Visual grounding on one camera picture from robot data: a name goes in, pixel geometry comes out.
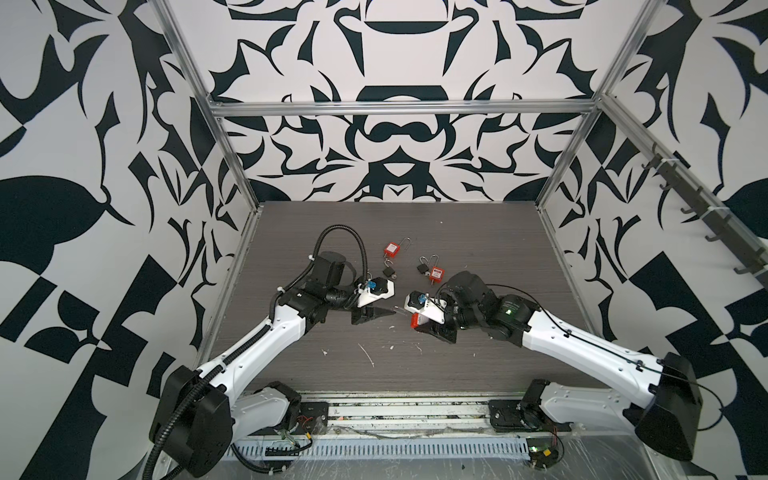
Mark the black padlock right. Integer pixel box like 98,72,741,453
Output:
417,256,430,275

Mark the black padlock left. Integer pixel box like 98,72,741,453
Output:
382,257,397,281

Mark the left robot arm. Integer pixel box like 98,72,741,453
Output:
142,252,395,479

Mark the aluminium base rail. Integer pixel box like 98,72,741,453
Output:
304,385,635,438

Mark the aluminium cage frame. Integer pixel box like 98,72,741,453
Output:
150,1,664,331

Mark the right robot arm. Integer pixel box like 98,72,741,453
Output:
404,271,703,462

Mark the grey hook rack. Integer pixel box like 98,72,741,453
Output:
643,142,767,290

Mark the black padlock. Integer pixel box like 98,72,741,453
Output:
382,257,397,281
417,256,430,275

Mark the white cable duct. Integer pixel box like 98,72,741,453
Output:
236,437,530,461

